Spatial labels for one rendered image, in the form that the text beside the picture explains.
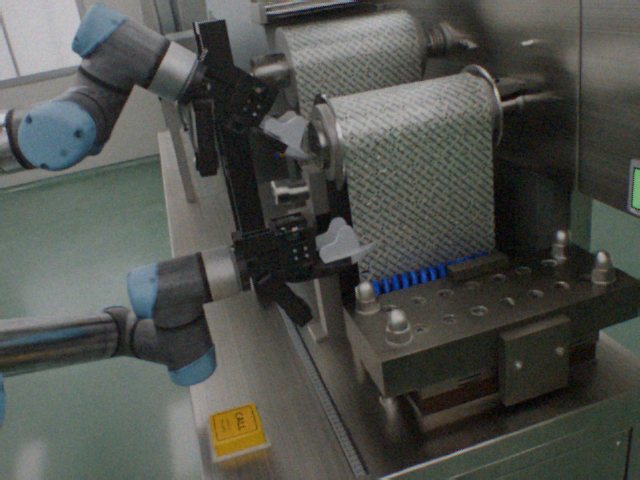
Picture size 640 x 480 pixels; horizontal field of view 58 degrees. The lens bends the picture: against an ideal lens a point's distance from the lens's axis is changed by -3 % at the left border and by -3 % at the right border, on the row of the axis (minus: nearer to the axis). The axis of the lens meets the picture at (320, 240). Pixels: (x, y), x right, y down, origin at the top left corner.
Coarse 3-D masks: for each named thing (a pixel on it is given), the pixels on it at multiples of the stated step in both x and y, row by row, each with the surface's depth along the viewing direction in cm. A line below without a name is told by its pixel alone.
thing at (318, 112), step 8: (480, 80) 90; (488, 96) 89; (312, 112) 90; (320, 112) 86; (320, 120) 87; (328, 120) 84; (328, 128) 84; (328, 136) 84; (336, 144) 84; (336, 152) 84; (336, 160) 85; (328, 168) 90; (336, 168) 86; (328, 176) 90; (336, 176) 88
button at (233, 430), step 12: (240, 408) 86; (252, 408) 86; (216, 420) 84; (228, 420) 84; (240, 420) 84; (252, 420) 83; (216, 432) 82; (228, 432) 82; (240, 432) 81; (252, 432) 81; (216, 444) 80; (228, 444) 80; (240, 444) 81; (252, 444) 81
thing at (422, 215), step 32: (448, 160) 89; (480, 160) 90; (352, 192) 86; (384, 192) 88; (416, 192) 89; (448, 192) 91; (480, 192) 92; (384, 224) 90; (416, 224) 91; (448, 224) 93; (480, 224) 95; (384, 256) 92; (416, 256) 93; (448, 256) 95; (480, 256) 97
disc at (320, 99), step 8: (320, 96) 87; (320, 104) 88; (328, 104) 84; (328, 112) 84; (336, 120) 82; (336, 128) 82; (336, 136) 83; (344, 152) 83; (344, 160) 83; (344, 168) 84; (344, 176) 85; (336, 184) 90; (344, 184) 87
